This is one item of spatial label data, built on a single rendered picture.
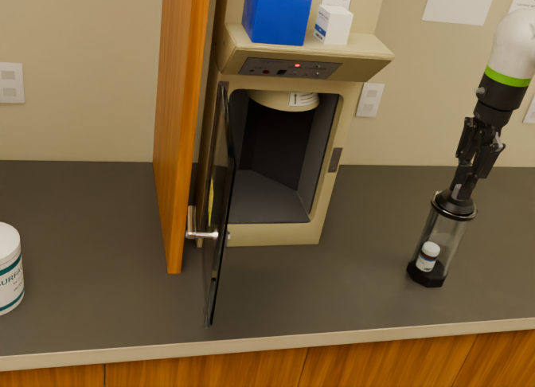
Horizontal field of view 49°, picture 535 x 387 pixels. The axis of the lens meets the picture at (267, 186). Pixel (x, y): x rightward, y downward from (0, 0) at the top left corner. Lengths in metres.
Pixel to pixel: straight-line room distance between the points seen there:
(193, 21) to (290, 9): 0.18
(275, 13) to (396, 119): 0.95
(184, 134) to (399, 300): 0.66
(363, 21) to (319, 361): 0.77
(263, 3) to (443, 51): 0.95
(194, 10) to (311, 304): 0.70
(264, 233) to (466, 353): 0.60
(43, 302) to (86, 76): 0.65
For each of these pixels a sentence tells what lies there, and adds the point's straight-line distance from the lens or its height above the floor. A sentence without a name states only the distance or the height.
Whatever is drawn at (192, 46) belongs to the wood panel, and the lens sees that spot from 1.09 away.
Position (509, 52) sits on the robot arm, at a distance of 1.25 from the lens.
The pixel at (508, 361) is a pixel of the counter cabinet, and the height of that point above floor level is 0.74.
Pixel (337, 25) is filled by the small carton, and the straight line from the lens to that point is 1.15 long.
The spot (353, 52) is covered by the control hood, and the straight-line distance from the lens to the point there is 1.15.
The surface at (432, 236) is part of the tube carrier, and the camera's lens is 1.45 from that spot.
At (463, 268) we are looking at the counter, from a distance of 1.64.
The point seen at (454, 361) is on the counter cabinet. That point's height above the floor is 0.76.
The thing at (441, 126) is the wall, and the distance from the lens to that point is 2.05.
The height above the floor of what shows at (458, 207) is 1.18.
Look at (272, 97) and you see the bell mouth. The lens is 1.31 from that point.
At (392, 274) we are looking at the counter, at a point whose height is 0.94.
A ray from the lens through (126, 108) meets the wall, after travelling 1.72.
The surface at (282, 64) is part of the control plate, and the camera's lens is 1.15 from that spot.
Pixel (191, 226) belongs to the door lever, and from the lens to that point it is 1.08.
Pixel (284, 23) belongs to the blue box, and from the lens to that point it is 1.09.
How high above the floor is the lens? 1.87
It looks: 33 degrees down
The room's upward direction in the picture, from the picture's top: 11 degrees clockwise
